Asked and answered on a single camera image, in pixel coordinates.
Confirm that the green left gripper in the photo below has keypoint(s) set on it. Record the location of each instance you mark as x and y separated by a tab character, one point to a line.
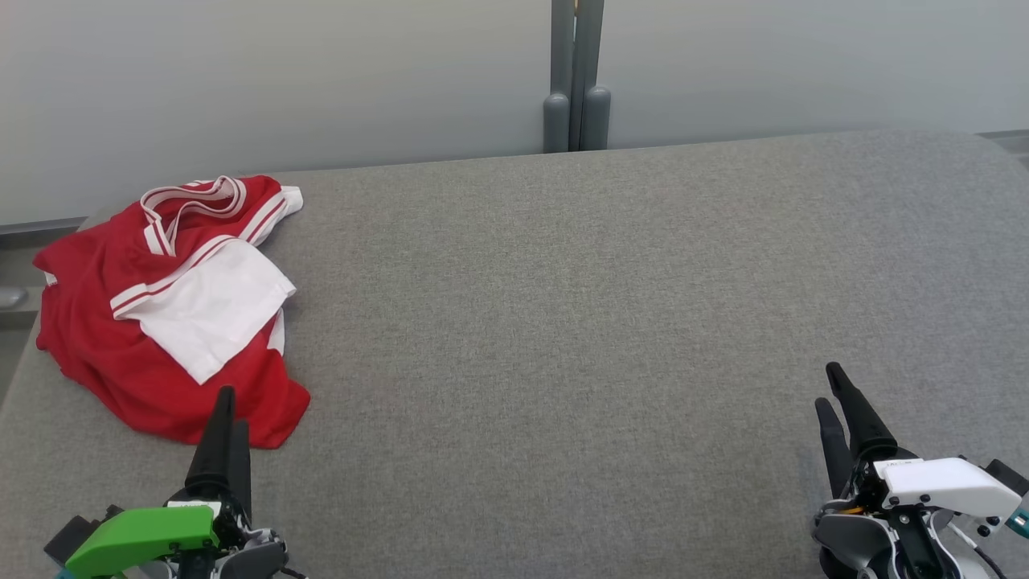
145	539

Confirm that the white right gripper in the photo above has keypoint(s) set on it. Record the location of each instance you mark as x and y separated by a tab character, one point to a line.
940	482

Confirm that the red white jersey shirt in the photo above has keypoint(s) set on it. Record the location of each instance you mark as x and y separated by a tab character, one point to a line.
96	322

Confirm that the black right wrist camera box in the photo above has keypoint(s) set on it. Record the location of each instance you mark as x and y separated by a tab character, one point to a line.
1009	476

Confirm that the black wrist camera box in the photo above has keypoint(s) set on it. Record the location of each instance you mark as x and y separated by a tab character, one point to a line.
1009	476
71	537

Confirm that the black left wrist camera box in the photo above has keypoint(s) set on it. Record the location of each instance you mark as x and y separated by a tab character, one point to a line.
71	537

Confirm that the grey partition post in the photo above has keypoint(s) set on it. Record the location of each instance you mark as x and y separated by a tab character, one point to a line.
575	80

